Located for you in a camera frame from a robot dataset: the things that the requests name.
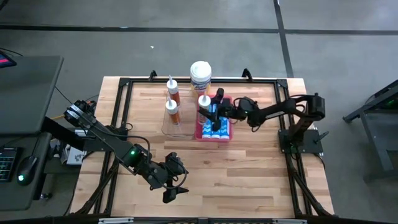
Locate screen with pink display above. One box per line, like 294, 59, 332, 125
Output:
0, 51, 17, 68

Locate black computer mouse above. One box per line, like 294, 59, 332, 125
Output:
16, 155, 39, 187

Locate silver frame bracket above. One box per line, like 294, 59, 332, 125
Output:
98, 217, 134, 224
272, 218, 308, 224

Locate grey side desk top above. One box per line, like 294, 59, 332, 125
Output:
0, 55, 65, 135

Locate clear plastic bin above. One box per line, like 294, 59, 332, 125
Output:
160, 90, 197, 138

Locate black diagonal desk strut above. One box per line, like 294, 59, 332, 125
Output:
42, 116, 86, 150

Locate backlit keyboard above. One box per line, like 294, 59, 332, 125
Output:
0, 146, 18, 183

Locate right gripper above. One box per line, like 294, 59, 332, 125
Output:
198, 88, 243, 132

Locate black computer desk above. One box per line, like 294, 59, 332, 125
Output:
0, 132, 53, 212

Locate black metal stand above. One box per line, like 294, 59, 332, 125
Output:
341, 79, 398, 182

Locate Lysol wipes canister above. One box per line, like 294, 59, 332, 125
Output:
190, 60, 213, 96

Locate small white box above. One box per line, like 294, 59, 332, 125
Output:
67, 146, 86, 166

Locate orange sealant tube white nozzle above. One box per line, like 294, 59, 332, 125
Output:
198, 95, 213, 126
166, 74, 182, 105
165, 96, 182, 126

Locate pink plastic bin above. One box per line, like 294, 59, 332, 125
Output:
195, 94, 234, 142

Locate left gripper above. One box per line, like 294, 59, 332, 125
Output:
148, 151, 190, 204

